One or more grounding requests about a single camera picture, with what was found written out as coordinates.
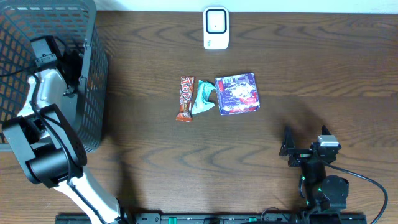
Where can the purple snack packet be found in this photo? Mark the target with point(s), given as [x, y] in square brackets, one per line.
[237, 94]

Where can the grey plastic mesh basket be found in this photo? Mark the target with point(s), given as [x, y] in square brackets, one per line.
[73, 24]

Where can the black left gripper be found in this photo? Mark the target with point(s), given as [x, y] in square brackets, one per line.
[72, 73]

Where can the mint green snack wrapper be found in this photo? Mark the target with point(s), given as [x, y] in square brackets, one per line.
[202, 102]

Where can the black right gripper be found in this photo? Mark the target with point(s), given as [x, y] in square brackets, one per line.
[300, 155]

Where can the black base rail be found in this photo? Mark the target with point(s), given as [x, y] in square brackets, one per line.
[155, 218]

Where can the red Top chocolate bar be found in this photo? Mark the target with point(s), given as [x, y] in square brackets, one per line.
[186, 95]

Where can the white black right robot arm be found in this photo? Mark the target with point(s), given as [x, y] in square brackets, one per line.
[324, 193]

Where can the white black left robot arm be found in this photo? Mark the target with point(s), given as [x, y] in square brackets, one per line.
[43, 140]

